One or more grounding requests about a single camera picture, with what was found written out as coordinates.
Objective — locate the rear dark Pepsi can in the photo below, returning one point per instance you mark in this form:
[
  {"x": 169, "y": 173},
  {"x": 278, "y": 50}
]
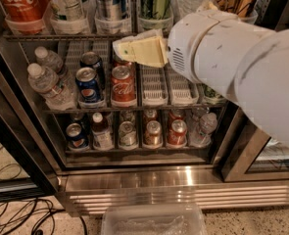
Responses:
[{"x": 92, "y": 60}]

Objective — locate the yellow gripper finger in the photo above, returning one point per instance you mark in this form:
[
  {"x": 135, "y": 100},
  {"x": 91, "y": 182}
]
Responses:
[
  {"x": 131, "y": 48},
  {"x": 206, "y": 5}
]

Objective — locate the front green can middle shelf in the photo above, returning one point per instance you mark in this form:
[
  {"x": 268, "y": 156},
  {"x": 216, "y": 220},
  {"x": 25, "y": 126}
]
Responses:
[{"x": 211, "y": 93}]

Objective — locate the rear water bottle middle shelf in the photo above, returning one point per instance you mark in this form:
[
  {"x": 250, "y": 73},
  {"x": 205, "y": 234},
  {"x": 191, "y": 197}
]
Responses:
[{"x": 50, "y": 59}]

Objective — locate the clear plastic bin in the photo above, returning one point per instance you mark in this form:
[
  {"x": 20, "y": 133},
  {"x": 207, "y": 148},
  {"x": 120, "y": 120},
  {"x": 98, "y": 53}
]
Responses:
[{"x": 159, "y": 219}]

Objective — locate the white empty shelf tray left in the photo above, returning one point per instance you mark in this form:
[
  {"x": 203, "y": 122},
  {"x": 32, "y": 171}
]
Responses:
[{"x": 153, "y": 81}]

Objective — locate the silver green can top shelf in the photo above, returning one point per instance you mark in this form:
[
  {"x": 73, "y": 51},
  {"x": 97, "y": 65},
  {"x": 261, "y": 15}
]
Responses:
[{"x": 67, "y": 10}]

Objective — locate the blue Pepsi can bottom shelf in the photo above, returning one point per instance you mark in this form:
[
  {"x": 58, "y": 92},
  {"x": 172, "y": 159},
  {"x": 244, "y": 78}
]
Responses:
[{"x": 76, "y": 136}]

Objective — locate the red Coca-Cola can top shelf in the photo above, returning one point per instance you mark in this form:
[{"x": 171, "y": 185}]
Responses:
[{"x": 26, "y": 15}]

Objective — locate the front water bottle middle shelf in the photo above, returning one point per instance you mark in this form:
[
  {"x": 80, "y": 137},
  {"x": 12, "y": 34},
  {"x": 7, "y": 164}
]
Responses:
[{"x": 47, "y": 84}]

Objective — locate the rear red Coke can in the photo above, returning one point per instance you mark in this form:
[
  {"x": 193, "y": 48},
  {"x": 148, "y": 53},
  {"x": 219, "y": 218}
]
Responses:
[{"x": 119, "y": 62}]

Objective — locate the white empty shelf tray right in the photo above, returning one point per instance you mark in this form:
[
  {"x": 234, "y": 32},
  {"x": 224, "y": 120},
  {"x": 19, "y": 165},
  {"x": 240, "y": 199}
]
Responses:
[{"x": 181, "y": 90}]

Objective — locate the red Coke can bottom shelf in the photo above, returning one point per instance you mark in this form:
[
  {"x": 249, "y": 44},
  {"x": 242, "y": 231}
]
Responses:
[{"x": 177, "y": 132}]

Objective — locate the brown bottle bottom shelf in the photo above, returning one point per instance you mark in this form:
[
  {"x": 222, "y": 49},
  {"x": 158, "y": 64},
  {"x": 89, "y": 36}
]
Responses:
[{"x": 102, "y": 137}]

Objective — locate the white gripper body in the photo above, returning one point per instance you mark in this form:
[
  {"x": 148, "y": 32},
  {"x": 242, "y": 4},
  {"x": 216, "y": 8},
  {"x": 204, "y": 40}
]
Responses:
[{"x": 187, "y": 44}]

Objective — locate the silver blue can top shelf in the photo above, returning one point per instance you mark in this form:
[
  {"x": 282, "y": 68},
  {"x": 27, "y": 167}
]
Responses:
[{"x": 111, "y": 10}]

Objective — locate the orange can bottom shelf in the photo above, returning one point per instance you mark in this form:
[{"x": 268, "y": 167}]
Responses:
[{"x": 153, "y": 133}]

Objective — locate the white empty shelf tray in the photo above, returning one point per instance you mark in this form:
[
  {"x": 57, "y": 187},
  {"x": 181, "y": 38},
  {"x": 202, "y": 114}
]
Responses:
[
  {"x": 181, "y": 90},
  {"x": 153, "y": 81}
]

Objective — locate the stainless steel fridge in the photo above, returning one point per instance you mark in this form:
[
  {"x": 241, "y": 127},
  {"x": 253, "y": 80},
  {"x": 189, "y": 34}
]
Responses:
[{"x": 242, "y": 166}]

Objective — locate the silver green can bottom shelf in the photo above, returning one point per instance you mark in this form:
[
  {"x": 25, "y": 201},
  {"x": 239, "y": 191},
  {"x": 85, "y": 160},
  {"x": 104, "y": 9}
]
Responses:
[{"x": 127, "y": 134}]

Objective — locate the silver green can shelf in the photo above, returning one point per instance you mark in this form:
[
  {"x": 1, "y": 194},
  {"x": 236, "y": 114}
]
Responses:
[
  {"x": 67, "y": 10},
  {"x": 127, "y": 134}
]

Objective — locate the front blue Pepsi can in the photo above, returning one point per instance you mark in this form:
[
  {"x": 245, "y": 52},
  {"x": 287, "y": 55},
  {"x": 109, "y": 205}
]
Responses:
[{"x": 87, "y": 82}]

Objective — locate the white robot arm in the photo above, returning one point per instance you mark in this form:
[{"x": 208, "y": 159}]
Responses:
[{"x": 246, "y": 64}]

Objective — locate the front red Coke can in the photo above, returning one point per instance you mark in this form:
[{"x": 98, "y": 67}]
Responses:
[{"x": 122, "y": 84}]

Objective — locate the water bottle bottom shelf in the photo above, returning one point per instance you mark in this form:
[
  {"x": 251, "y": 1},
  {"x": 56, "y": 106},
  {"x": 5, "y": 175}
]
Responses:
[{"x": 202, "y": 132}]

